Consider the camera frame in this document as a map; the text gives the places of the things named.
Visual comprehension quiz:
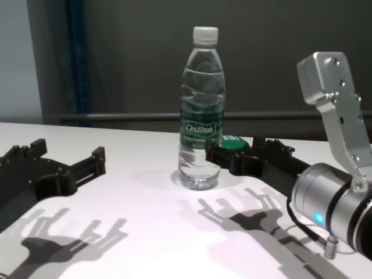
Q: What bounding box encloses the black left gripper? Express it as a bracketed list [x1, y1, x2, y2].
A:
[0, 138, 106, 233]

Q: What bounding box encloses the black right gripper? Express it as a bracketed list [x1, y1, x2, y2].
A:
[205, 135, 313, 199]

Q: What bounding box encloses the clear green-label water bottle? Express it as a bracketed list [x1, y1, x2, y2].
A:
[177, 26, 227, 190]

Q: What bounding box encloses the green YES push button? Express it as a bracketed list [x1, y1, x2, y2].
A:
[219, 134, 250, 155]

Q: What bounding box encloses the grey horizontal rail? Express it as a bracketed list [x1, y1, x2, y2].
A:
[60, 112, 328, 124]

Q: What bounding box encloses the blue vertical post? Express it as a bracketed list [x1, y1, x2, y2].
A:
[65, 0, 94, 128]

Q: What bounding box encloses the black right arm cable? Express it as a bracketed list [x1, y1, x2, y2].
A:
[285, 197, 338, 251]

